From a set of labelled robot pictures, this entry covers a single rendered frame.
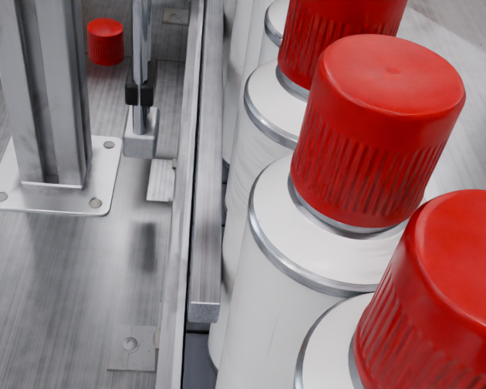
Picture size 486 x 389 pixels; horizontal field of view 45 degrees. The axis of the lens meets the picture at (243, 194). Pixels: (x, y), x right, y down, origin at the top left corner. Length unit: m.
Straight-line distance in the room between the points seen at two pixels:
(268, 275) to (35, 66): 0.28
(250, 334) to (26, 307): 0.24
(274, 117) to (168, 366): 0.17
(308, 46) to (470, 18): 0.52
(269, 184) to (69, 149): 0.28
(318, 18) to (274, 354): 0.10
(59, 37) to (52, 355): 0.19
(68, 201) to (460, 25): 0.43
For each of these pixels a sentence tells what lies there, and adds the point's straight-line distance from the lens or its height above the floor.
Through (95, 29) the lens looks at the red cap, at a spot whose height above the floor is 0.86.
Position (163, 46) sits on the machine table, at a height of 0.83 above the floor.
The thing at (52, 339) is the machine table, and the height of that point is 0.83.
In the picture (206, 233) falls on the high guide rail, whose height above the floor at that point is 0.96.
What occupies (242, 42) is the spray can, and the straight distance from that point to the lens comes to 0.35.
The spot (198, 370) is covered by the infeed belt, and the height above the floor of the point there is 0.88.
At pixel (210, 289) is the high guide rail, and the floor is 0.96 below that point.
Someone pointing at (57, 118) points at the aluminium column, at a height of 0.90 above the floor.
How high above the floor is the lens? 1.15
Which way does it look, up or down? 44 degrees down
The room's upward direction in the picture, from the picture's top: 10 degrees clockwise
